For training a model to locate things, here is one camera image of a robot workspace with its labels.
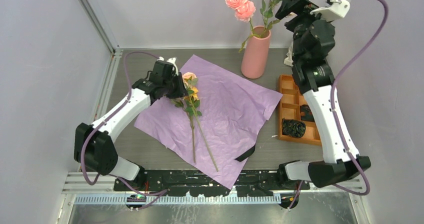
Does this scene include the orange compartment tray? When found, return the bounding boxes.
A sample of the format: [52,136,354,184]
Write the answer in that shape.
[277,74,322,146]

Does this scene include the yellow flower bunch stems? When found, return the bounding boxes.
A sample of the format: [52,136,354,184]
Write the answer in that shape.
[171,86,200,164]

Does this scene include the dark rolled ribbon in tray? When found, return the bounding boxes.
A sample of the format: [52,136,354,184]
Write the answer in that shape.
[300,104,315,122]

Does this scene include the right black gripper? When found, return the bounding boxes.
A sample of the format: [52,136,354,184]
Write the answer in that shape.
[274,0,334,63]

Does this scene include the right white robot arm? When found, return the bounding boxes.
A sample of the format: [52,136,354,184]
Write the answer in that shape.
[275,0,371,190]

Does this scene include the crumpled printed paper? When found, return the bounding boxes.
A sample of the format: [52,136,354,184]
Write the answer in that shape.
[283,41,294,67]

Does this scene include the white flower with leaves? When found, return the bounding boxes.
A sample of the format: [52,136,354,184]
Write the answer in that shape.
[235,0,282,52]

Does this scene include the purple wrapping paper sheet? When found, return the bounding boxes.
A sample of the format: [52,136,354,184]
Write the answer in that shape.
[134,55,282,189]

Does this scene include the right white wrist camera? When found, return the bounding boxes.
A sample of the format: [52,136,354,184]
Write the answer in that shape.
[310,0,350,22]

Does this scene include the pink flower stem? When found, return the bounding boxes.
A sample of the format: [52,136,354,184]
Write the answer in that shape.
[224,0,256,30]

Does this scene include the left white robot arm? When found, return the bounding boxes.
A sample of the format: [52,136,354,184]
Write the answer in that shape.
[73,57,188,191]

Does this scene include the black ribbon with gold text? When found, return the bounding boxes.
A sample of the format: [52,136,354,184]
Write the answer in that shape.
[235,145,256,162]

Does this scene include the pink cylindrical vase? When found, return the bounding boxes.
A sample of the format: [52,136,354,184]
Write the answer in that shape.
[241,26,272,79]

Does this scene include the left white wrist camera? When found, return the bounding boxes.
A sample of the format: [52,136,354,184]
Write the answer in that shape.
[157,56,180,76]

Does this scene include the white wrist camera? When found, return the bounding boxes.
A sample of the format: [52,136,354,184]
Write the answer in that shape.
[310,0,350,22]
[157,56,180,76]

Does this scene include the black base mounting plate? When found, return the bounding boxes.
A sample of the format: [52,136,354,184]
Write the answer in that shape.
[113,169,311,208]

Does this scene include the peach flower stem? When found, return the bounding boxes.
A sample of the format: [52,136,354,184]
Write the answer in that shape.
[182,72,219,172]

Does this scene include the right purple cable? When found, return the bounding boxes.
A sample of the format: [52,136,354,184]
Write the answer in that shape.
[288,0,389,211]

